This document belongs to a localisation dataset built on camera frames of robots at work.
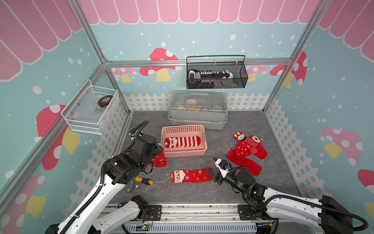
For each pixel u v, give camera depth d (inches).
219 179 25.9
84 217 15.0
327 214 16.9
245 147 38.0
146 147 18.3
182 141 39.3
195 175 33.6
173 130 40.6
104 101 30.7
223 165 24.1
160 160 31.9
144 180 32.8
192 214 29.8
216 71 36.0
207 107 39.3
